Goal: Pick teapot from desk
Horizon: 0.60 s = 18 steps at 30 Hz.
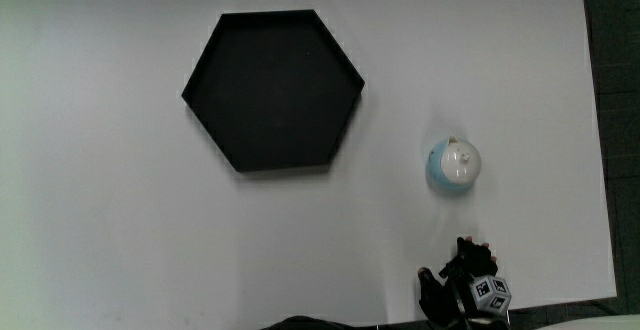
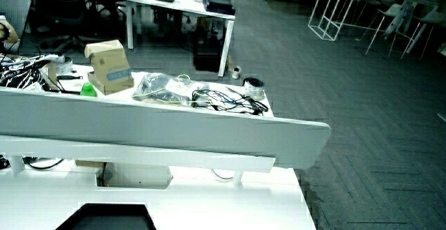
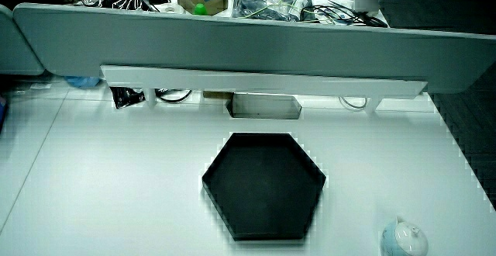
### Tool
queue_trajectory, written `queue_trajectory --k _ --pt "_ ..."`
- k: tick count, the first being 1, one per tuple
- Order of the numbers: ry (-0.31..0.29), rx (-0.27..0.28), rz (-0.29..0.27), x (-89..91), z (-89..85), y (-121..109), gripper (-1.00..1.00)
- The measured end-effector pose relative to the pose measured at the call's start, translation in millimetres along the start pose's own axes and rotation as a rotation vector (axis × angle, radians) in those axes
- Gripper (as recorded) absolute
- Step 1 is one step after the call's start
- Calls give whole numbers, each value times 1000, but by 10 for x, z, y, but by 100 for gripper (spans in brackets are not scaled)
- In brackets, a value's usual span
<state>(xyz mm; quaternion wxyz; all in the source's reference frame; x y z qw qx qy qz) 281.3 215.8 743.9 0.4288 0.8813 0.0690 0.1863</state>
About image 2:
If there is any white neighbouring desk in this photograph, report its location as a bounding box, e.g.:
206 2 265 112
52 63 275 118

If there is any grey desk partition panel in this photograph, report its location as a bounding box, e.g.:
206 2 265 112
0 86 332 170

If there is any black case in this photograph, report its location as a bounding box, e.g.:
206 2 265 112
192 17 224 73

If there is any dark blue box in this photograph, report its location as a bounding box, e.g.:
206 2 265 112
202 0 236 16

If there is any white office table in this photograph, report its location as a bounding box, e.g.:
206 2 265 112
81 0 236 79

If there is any cardboard box with blue label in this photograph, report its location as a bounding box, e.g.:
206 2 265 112
84 39 135 96

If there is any green bottle cap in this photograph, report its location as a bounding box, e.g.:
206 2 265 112
79 82 99 98

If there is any black tray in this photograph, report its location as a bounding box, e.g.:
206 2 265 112
54 203 157 230

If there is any black office chair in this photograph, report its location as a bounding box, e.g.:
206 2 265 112
29 0 92 50

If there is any white bar stool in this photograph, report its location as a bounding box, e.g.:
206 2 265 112
399 10 446 61
364 2 404 57

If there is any black cable bundle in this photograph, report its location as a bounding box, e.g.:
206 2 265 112
190 86 270 116

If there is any clear plastic bag of cables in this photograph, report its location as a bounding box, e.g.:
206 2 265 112
132 72 210 107

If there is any white desk shelf rail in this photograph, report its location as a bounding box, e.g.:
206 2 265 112
0 135 277 186

